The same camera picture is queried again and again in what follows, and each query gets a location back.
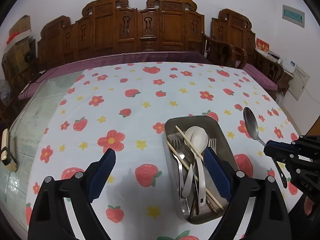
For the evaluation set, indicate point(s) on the cream plastic fork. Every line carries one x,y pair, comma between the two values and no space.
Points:
212,143

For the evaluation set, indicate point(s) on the person's right hand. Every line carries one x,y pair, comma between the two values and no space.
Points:
308,205

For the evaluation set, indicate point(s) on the small steel spoon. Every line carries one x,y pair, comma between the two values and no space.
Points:
191,159

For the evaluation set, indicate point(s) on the purple armchair cushion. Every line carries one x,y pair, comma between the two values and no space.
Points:
259,77

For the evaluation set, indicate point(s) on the red calendar box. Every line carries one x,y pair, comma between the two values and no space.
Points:
262,45

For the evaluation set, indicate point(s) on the white device on side table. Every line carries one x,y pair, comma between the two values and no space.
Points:
288,65

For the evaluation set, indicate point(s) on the strawberry flower tablecloth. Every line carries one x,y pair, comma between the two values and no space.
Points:
125,108

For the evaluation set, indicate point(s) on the metal rectangular tray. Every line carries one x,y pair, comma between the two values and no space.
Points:
223,151

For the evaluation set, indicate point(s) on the plastic bag on floor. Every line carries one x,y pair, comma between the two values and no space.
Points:
5,92

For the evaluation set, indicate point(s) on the top cardboard box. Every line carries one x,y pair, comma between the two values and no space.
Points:
22,25

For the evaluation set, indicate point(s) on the white wall panel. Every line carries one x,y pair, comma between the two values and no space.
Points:
298,84

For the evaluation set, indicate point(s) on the carved wooden armchair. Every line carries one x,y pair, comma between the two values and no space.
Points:
232,42

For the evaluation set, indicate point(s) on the large steel spoon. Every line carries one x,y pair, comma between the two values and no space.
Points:
253,130

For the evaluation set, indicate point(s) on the carved wooden sofa bench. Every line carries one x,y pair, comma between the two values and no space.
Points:
109,27

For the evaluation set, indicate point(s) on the grey wall electrical box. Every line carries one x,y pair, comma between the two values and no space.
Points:
293,15

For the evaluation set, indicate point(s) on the purple bench cushion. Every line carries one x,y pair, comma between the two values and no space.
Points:
111,60

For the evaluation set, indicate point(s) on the wooden side table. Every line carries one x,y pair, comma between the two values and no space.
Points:
275,73

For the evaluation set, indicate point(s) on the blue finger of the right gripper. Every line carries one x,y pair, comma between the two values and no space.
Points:
279,154
278,146

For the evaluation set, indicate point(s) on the large cream plastic spoon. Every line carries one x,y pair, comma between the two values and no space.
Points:
197,142

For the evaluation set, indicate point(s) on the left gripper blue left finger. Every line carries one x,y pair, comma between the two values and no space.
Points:
49,218

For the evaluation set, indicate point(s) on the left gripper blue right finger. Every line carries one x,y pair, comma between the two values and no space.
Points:
269,219

